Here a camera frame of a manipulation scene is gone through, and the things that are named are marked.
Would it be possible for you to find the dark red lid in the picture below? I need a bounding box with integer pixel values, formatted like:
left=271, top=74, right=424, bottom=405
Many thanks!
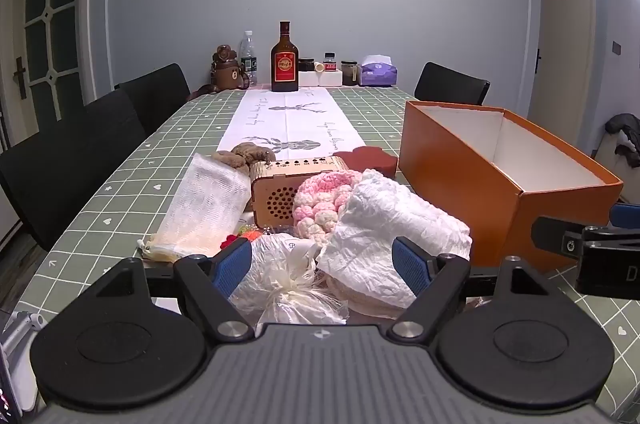
left=332, top=147, right=398, bottom=178

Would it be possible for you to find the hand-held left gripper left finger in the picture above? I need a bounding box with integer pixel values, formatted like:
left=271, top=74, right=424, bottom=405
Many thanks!
left=95, top=238, right=256, bottom=346

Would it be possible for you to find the white deer print runner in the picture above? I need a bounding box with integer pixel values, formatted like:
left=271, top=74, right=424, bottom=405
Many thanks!
left=207, top=86, right=368, bottom=165

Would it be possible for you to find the clear plastic water bottle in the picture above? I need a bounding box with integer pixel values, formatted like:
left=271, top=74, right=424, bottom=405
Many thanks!
left=240, top=30, right=258, bottom=88

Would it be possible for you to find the brown bear-shaped bottle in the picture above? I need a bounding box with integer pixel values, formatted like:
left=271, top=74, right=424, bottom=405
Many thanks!
left=209, top=45, right=249, bottom=94

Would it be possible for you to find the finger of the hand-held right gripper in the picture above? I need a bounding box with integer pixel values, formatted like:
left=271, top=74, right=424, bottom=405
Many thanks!
left=531, top=215, right=640, bottom=262
left=609, top=203, right=640, bottom=229

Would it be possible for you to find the white crinkled paper package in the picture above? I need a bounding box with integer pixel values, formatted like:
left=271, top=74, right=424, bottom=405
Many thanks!
left=316, top=169, right=473, bottom=317

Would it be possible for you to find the glass panel door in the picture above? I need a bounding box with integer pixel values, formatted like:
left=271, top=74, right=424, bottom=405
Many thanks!
left=0, top=0, right=99, bottom=150

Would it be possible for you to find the brown plush toy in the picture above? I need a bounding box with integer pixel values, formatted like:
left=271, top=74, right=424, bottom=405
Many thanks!
left=209, top=143, right=277, bottom=171

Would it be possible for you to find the purple tissue box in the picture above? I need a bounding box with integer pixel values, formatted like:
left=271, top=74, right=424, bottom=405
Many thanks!
left=360, top=54, right=398, bottom=86

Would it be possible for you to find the white mesh bag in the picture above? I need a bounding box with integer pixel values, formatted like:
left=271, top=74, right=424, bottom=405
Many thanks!
left=137, top=154, right=251, bottom=264

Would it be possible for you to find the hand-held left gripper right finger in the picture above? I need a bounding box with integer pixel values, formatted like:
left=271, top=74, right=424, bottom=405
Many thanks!
left=387, top=236, right=551, bottom=346

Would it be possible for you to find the wooden perforated box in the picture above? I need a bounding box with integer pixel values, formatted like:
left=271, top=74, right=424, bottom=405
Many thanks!
left=248, top=155, right=349, bottom=227

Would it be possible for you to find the pink white crochet piece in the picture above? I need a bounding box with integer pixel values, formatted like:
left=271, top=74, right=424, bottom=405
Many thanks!
left=292, top=170, right=363, bottom=246

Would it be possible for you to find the brown liquor bottle red label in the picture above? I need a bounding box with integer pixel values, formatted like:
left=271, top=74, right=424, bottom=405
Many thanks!
left=270, top=20, right=300, bottom=93

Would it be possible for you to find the plain cream door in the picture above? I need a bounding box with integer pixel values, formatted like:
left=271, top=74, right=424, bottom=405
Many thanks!
left=529, top=0, right=597, bottom=155

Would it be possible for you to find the clear plastic bag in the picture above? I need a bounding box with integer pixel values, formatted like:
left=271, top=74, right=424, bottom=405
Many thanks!
left=229, top=231, right=349, bottom=330

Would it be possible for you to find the black chair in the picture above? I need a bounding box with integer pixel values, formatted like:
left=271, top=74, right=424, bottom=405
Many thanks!
left=414, top=62, right=491, bottom=106
left=116, top=63, right=191, bottom=137
left=0, top=89, right=147, bottom=252

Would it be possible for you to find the dark jacket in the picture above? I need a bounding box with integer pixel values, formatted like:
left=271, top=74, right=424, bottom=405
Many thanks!
left=605, top=113, right=640, bottom=168

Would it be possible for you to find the white metal stand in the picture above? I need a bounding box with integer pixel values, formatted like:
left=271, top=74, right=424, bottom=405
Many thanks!
left=0, top=310, right=47, bottom=357

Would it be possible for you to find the orange cardboard box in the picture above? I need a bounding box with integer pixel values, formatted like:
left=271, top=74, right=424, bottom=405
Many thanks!
left=398, top=100, right=624, bottom=275

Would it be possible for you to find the white foam box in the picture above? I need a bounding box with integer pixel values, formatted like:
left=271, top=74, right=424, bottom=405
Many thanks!
left=298, top=70, right=344, bottom=87

